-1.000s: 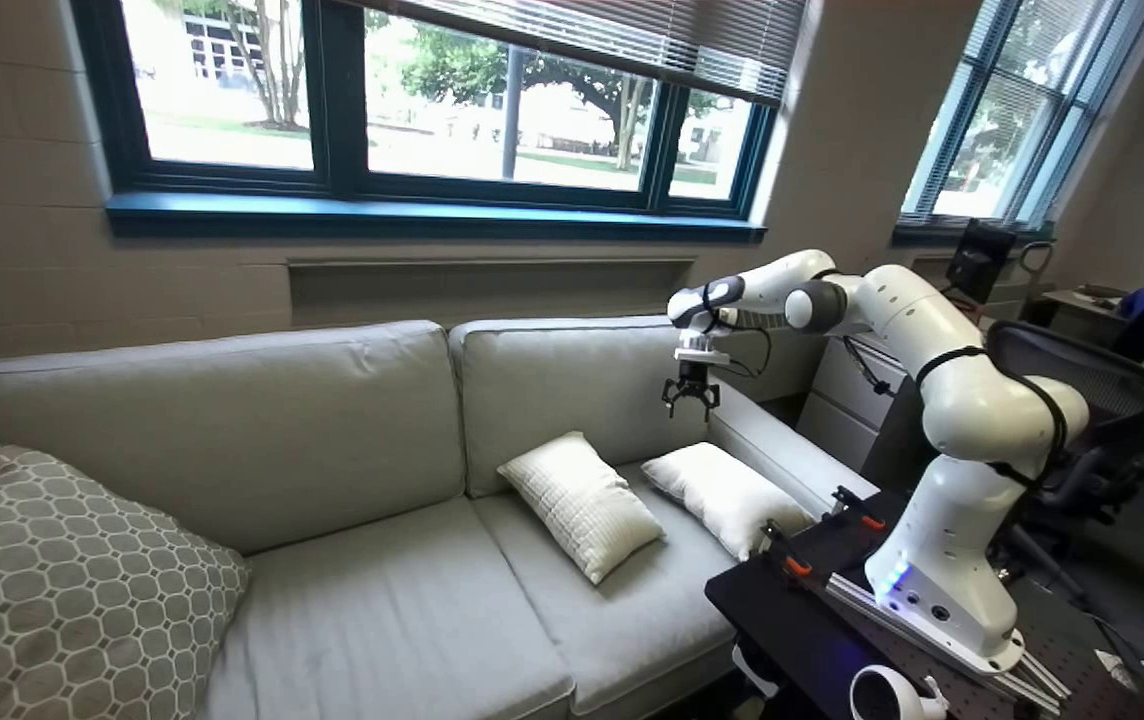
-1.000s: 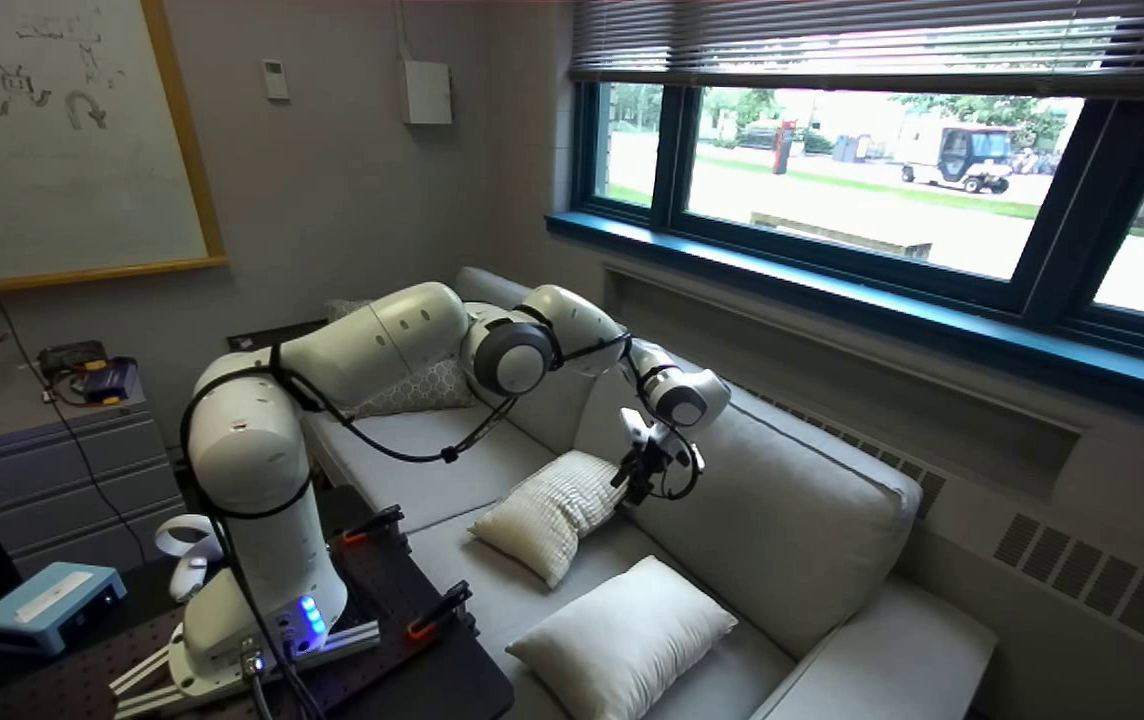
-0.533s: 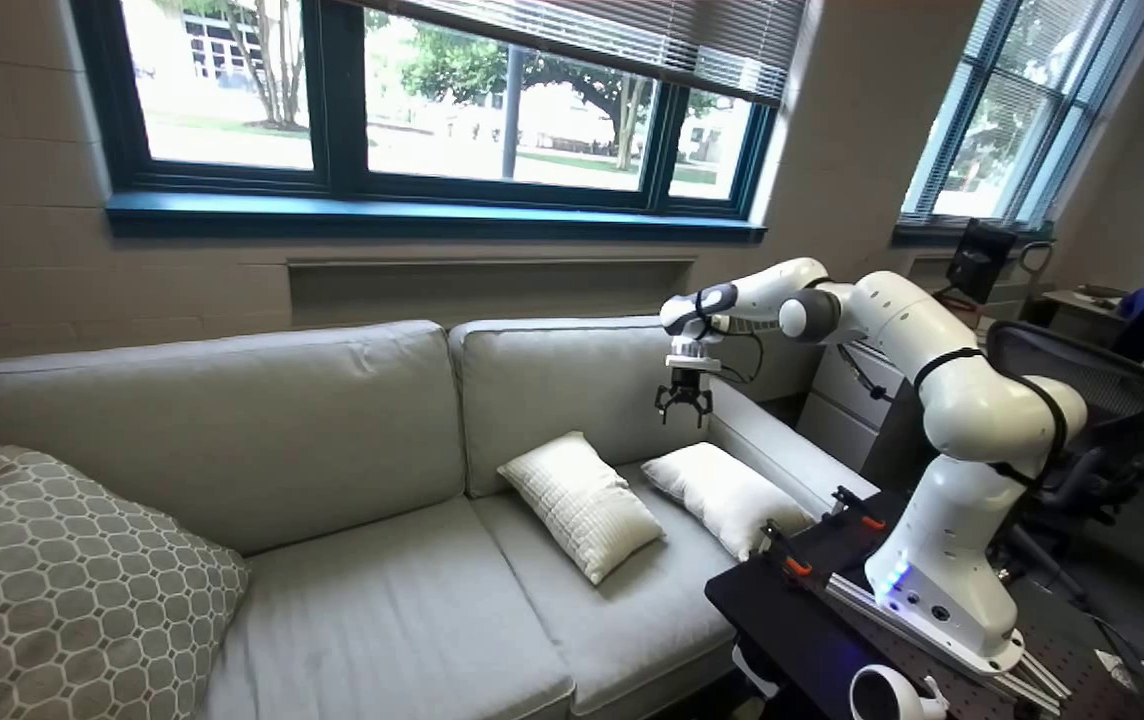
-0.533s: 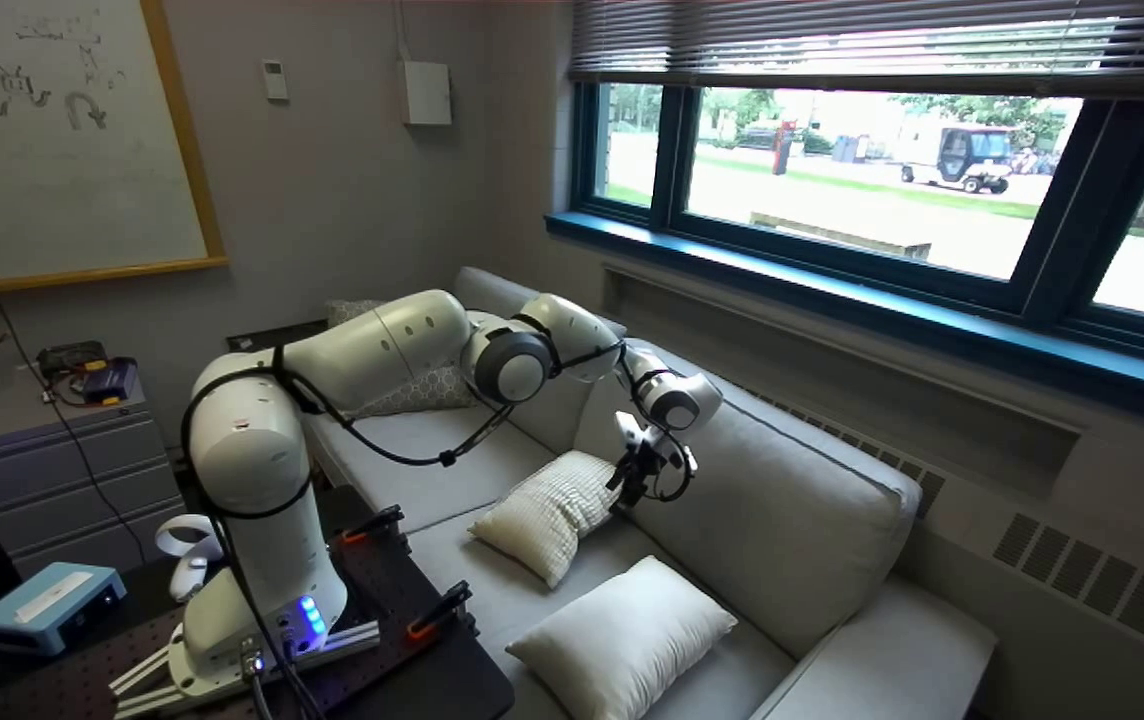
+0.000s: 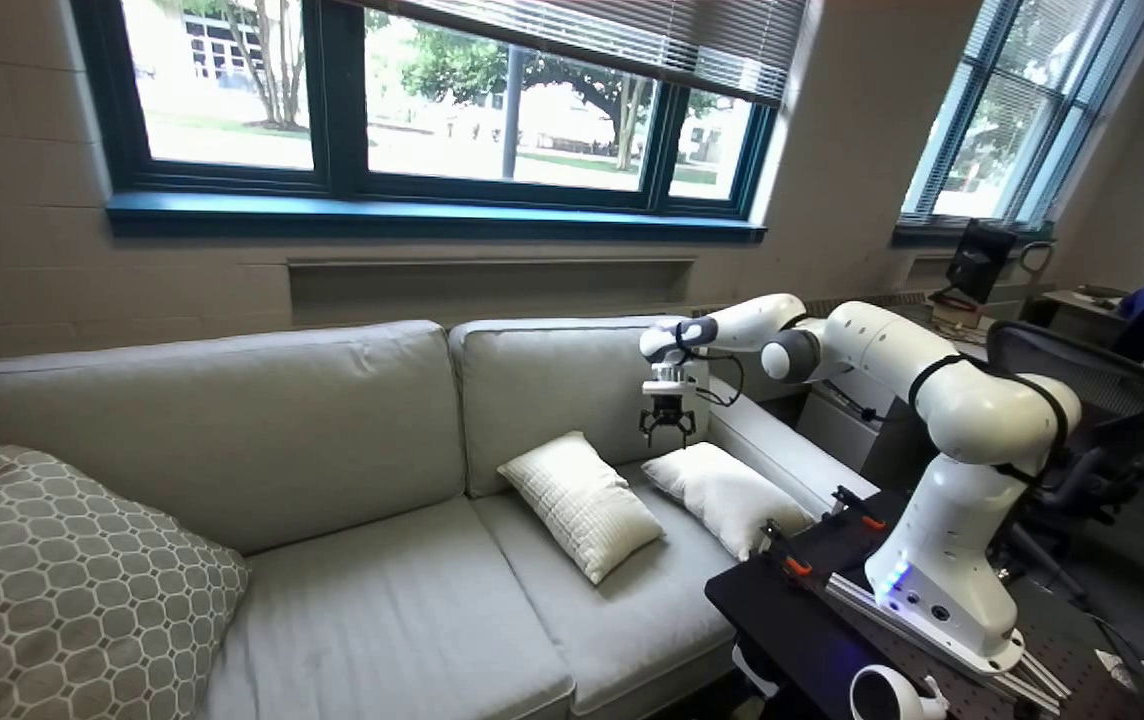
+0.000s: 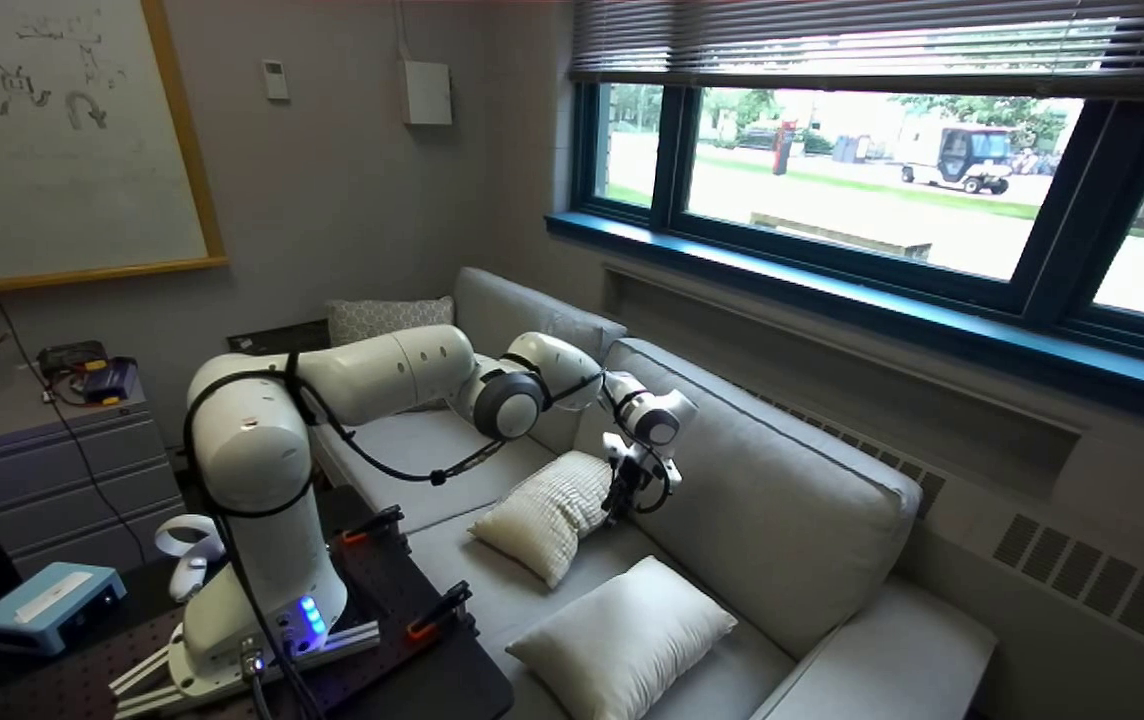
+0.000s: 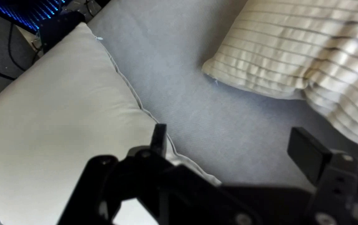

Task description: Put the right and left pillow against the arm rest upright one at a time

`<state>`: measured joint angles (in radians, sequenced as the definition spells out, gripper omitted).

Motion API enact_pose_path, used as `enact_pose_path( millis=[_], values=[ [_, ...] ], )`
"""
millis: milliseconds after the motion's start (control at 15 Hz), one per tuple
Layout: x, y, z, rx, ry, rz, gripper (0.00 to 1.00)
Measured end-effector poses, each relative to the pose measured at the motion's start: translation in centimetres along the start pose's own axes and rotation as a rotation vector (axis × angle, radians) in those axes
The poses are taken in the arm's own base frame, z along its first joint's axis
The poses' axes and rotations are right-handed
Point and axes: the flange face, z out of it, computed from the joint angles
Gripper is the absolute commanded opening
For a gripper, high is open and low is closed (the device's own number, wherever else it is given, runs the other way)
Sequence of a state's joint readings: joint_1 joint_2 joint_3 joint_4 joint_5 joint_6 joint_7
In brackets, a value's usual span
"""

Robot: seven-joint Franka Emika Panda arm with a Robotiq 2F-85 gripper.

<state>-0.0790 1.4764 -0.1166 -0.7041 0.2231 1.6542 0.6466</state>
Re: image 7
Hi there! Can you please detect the cream throw pillow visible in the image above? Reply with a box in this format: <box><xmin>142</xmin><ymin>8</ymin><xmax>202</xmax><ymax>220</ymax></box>
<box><xmin>202</xmin><ymin>0</ymin><xmax>358</xmax><ymax>157</ymax></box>

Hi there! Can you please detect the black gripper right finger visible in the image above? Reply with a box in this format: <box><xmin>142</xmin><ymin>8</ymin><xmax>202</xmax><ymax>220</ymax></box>
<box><xmin>287</xmin><ymin>126</ymin><xmax>358</xmax><ymax>225</ymax></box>

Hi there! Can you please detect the white throw pillow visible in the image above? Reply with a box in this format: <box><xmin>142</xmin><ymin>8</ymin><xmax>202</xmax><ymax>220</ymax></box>
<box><xmin>0</xmin><ymin>22</ymin><xmax>223</xmax><ymax>225</ymax></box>

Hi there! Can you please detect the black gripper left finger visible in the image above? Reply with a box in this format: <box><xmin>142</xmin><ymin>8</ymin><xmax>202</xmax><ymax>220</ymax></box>
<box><xmin>58</xmin><ymin>122</ymin><xmax>222</xmax><ymax>225</ymax></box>

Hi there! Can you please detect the grey fabric sofa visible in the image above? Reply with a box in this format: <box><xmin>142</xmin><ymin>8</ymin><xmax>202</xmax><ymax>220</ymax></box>
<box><xmin>0</xmin><ymin>0</ymin><xmax>358</xmax><ymax>225</ymax></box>

